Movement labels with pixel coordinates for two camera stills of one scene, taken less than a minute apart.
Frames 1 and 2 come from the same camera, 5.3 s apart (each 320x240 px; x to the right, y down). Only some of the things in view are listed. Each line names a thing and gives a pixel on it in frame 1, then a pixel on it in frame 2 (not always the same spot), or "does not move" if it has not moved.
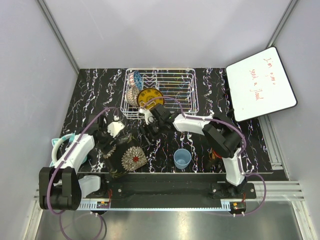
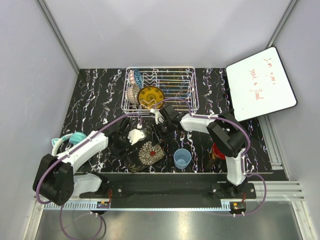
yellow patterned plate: [150, 97] does not move
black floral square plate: [129, 154] to [148, 152]
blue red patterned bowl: [135, 79] does not move
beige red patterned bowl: [131, 96] does not move
